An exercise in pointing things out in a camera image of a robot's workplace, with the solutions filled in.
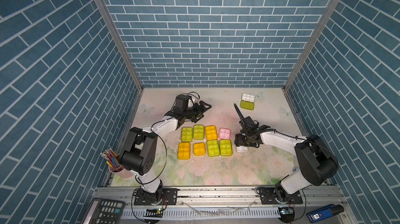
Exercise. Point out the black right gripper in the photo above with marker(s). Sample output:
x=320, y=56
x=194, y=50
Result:
x=237, y=140

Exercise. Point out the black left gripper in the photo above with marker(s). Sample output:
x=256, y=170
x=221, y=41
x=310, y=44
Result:
x=198, y=112

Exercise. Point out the clear pillbox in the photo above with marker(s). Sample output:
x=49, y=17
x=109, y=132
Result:
x=242, y=149

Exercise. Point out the green pillbox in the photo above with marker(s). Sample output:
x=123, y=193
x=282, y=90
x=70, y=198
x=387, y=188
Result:
x=198, y=132
x=247, y=101
x=213, y=148
x=225, y=148

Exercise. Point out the green pillbox sideways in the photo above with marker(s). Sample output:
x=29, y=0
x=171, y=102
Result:
x=186, y=134

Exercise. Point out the pink pillbox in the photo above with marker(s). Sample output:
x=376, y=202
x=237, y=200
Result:
x=224, y=133

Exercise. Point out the small orange pillbox front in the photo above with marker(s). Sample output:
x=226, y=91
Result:
x=199, y=149

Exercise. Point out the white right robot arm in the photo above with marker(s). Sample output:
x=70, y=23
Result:
x=316, y=163

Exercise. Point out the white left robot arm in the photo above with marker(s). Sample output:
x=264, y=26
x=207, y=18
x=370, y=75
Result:
x=138, y=151

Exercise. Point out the pink pencil cup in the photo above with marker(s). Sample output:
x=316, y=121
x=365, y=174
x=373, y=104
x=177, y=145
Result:
x=114, y=166

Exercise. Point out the blue handheld device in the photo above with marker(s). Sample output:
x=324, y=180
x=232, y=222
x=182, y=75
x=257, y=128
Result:
x=324, y=213

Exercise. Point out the black calculator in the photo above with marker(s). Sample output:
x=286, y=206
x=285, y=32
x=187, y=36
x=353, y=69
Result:
x=103, y=211

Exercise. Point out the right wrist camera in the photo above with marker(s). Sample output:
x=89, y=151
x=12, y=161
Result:
x=247, y=124

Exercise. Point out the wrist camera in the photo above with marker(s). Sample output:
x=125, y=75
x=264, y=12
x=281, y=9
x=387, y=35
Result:
x=185, y=101
x=247, y=124

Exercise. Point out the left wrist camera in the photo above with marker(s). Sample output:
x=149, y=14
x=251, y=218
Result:
x=185, y=101

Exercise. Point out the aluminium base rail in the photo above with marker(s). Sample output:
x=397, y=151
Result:
x=190, y=203

